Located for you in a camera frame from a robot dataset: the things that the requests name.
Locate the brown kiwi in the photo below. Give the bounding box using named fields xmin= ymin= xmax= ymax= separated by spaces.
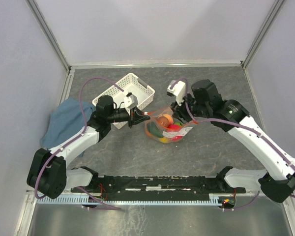
xmin=157 ymin=116 xmax=170 ymax=127

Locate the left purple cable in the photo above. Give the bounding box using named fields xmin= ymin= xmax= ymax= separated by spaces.
xmin=34 ymin=77 xmax=126 ymax=211

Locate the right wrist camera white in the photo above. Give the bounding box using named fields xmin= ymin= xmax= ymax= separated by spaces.
xmin=167 ymin=78 xmax=188 ymax=107

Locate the dark green avocado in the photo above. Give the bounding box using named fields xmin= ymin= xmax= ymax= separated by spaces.
xmin=147 ymin=122 xmax=163 ymax=138

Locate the light blue cable duct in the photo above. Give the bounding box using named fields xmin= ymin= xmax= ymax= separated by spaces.
xmin=37 ymin=194 xmax=231 ymax=207

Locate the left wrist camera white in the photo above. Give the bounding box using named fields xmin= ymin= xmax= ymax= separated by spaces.
xmin=123 ymin=92 xmax=138 ymax=109

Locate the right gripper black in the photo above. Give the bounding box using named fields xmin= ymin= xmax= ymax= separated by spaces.
xmin=170 ymin=91 xmax=210 ymax=125

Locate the white perforated plastic basket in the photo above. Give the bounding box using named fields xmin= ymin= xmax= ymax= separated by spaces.
xmin=91 ymin=72 xmax=155 ymax=130

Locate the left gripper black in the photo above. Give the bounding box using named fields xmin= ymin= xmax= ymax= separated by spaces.
xmin=107 ymin=106 xmax=150 ymax=128

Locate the clear zip top bag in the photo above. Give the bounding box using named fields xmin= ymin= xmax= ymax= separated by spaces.
xmin=145 ymin=107 xmax=198 ymax=143

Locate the purple cable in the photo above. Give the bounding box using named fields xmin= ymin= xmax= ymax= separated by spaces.
xmin=169 ymin=77 xmax=295 ymax=212
xmin=34 ymin=77 xmax=126 ymax=211

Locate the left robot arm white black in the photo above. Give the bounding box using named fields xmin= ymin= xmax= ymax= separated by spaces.
xmin=27 ymin=94 xmax=150 ymax=199

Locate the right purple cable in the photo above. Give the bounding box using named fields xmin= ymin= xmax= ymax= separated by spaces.
xmin=169 ymin=77 xmax=295 ymax=212

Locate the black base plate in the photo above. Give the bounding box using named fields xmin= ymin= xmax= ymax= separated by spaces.
xmin=84 ymin=176 xmax=246 ymax=201

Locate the blue cloth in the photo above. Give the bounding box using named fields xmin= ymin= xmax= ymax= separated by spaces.
xmin=40 ymin=97 xmax=85 ymax=149

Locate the yellow lemon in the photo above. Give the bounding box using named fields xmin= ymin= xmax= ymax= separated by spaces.
xmin=160 ymin=138 xmax=169 ymax=144

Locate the pink yellow peach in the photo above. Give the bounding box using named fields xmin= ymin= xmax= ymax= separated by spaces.
xmin=163 ymin=114 xmax=174 ymax=126

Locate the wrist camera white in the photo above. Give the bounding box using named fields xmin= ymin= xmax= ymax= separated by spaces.
xmin=123 ymin=92 xmax=138 ymax=109
xmin=167 ymin=78 xmax=188 ymax=107

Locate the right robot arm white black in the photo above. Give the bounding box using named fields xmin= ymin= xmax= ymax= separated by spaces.
xmin=167 ymin=78 xmax=295 ymax=203

